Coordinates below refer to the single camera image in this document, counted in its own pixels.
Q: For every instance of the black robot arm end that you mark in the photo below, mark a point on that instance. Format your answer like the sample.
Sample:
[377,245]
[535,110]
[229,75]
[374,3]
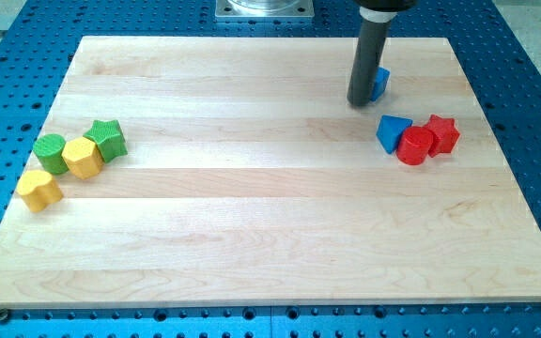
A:
[387,5]

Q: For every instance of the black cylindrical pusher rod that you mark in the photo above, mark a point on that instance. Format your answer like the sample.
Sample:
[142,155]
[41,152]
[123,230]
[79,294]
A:
[373,33]

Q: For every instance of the green cylinder block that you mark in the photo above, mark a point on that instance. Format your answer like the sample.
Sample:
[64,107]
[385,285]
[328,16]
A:
[48,150]

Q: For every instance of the red cylinder block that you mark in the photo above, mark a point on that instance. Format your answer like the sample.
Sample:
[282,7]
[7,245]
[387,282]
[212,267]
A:
[414,145]

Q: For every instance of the blue cube block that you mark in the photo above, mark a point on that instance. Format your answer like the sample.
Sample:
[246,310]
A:
[380,84]

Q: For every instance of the light wooden board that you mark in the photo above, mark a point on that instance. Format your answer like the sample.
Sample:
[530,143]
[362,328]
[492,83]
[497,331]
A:
[250,181]

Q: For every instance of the yellow hexagon block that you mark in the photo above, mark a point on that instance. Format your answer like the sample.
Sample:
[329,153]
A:
[82,157]

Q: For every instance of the blue triangle block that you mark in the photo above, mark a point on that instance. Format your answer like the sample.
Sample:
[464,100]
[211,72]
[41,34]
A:
[390,130]

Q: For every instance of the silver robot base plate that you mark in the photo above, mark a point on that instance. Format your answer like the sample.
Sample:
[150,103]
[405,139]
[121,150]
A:
[264,9]

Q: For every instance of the yellow heart block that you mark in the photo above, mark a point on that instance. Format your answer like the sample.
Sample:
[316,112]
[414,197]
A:
[38,189]

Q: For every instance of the green star block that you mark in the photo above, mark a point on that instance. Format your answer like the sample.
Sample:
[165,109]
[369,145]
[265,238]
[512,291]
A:
[109,139]

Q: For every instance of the red star block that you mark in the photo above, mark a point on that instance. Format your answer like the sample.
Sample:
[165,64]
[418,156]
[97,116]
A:
[445,134]

